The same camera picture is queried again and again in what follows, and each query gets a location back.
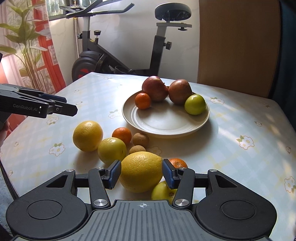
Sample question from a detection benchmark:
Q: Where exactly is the green apple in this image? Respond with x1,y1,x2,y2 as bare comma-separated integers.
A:
184,94,206,115

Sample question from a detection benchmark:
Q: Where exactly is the small tangerine hidden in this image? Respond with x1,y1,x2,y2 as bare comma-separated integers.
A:
134,93,152,110

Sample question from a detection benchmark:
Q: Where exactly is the dark red-brown apple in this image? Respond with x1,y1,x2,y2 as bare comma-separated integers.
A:
168,79,193,105

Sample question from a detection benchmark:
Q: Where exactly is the large red apple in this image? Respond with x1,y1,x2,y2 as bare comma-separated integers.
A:
142,76,169,102

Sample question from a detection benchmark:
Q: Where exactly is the person's left hand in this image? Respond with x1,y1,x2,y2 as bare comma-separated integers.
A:
0,120,10,147

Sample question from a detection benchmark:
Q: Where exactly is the small tangerine right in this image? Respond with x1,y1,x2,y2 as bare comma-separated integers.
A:
169,158,188,169

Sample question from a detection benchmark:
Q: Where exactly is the green-yellow apple near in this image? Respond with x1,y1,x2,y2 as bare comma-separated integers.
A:
151,181,177,204

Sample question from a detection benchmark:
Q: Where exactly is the red patterned curtain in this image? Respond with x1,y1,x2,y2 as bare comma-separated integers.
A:
32,0,66,94

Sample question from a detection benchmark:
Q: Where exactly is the yellow-green round fruit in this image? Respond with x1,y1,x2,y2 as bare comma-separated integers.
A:
97,137,127,165

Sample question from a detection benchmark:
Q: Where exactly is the orange-yellow orange far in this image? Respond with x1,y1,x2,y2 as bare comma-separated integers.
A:
73,120,103,152

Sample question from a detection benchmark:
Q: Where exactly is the large yellow orange near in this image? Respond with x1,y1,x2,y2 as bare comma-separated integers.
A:
119,151,163,193

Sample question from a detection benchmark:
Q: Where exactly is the small brown fruit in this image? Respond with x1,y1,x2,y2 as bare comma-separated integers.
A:
129,145,146,154
132,133,149,148

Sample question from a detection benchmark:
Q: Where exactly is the green potted plant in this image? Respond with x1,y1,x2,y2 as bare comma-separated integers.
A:
1,1,54,92

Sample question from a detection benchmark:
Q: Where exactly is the small tangerine by plate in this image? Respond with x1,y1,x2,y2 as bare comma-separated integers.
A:
112,127,132,145

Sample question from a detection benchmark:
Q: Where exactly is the floral tablecloth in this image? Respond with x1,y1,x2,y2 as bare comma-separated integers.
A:
1,73,295,240

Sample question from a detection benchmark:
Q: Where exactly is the black exercise bike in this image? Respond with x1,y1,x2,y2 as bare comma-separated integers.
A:
52,1,199,83

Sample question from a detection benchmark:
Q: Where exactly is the cream round plate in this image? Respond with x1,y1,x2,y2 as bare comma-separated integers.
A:
122,92,210,138

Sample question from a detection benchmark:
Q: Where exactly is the dark teal curtain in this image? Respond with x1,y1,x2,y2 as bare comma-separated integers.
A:
268,1,295,128

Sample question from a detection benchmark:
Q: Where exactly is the wooden board headboard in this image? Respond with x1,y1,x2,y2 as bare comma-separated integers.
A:
197,1,280,97

